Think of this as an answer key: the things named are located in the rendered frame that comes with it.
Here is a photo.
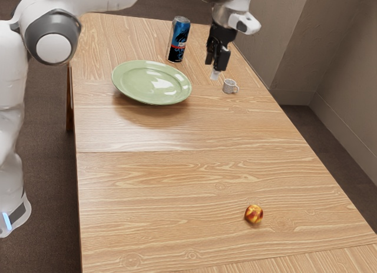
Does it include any small speckled white mug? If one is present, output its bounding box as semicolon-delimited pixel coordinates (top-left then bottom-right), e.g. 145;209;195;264
221;78;240;95

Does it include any green plate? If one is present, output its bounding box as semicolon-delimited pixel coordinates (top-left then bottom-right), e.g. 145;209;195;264
111;59;193;106

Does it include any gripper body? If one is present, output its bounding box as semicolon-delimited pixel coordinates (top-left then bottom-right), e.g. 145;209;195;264
207;24;238;47

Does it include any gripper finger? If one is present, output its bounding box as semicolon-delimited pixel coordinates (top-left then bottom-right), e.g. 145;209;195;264
204;40;219;66
209;45;232;81

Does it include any blue drink can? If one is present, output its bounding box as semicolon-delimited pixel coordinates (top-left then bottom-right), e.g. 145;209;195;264
166;15;191;64

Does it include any red and yellow peach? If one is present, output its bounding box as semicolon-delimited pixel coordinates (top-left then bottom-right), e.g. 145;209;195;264
244;204;264;225

